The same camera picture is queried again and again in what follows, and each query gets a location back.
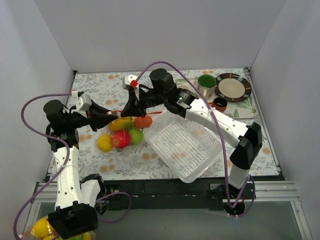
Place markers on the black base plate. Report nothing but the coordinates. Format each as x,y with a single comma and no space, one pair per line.
203,193

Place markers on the cream mug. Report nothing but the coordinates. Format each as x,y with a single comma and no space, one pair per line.
185,87

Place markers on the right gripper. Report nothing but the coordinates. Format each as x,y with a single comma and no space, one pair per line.
137,100

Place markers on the white plastic basket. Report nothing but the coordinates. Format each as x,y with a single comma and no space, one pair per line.
185,146

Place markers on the aluminium front rail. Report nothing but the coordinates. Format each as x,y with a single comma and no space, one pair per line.
265,191

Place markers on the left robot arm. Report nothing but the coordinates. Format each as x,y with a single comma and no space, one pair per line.
74,211

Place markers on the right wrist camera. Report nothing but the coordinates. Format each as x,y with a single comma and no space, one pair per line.
129,81

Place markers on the zip bag of fake fruit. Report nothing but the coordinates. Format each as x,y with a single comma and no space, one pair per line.
124,132

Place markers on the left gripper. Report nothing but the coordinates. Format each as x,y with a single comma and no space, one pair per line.
92,117

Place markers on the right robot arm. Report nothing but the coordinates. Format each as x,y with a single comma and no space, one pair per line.
193,105

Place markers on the striped rim plate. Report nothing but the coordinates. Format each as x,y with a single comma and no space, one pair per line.
233,87

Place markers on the small brown cup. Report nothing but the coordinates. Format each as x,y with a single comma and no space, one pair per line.
219,103

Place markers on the floral table mat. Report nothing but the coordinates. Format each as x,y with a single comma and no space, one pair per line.
141,162

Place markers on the green inside floral mug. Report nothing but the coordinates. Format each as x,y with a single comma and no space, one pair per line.
206,85

